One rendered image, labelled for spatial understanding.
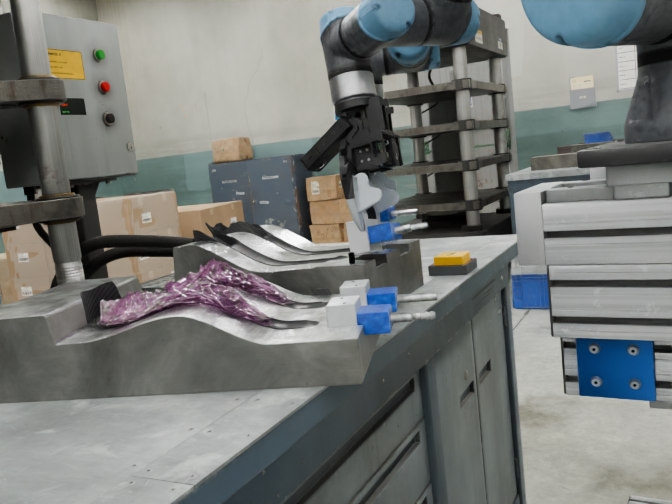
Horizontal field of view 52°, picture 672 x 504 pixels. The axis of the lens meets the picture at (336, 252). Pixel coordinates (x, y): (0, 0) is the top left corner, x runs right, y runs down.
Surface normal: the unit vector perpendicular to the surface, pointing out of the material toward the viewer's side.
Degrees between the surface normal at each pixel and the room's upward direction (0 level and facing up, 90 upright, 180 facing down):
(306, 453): 90
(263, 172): 90
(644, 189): 90
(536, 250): 90
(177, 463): 0
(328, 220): 81
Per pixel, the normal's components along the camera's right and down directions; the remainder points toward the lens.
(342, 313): -0.16, 0.15
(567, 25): -0.81, 0.28
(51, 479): -0.11, -0.98
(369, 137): -0.46, 0.04
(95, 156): 0.89, -0.04
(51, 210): 0.44, 0.07
